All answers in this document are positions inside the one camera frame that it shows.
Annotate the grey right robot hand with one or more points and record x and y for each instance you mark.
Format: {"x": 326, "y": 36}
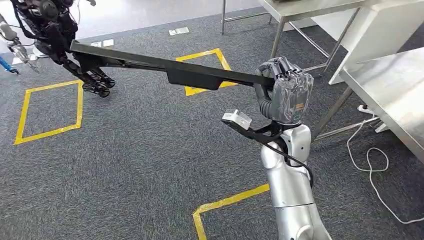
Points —
{"x": 291, "y": 96}

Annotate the black plastic tray panel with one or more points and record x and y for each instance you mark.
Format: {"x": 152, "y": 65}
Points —
{"x": 195, "y": 74}

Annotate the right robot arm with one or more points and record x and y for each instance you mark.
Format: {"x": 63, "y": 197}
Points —
{"x": 288, "y": 185}

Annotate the yellow floor tape square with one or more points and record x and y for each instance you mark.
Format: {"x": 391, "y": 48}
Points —
{"x": 24, "y": 109}
{"x": 228, "y": 200}
{"x": 223, "y": 61}

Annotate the white power strip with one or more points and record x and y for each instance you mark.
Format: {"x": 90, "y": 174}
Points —
{"x": 367, "y": 109}

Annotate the steel table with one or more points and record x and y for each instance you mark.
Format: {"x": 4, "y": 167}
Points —
{"x": 298, "y": 6}
{"x": 397, "y": 86}

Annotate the white partition panel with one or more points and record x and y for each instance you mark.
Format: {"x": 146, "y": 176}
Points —
{"x": 381, "y": 30}

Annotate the silver floor outlet plate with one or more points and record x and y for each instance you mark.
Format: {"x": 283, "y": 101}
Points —
{"x": 102, "y": 43}
{"x": 179, "y": 31}

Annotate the black humanoid robot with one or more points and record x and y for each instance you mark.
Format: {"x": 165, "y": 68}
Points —
{"x": 56, "y": 30}

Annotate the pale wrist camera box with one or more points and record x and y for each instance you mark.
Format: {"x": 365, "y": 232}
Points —
{"x": 236, "y": 118}

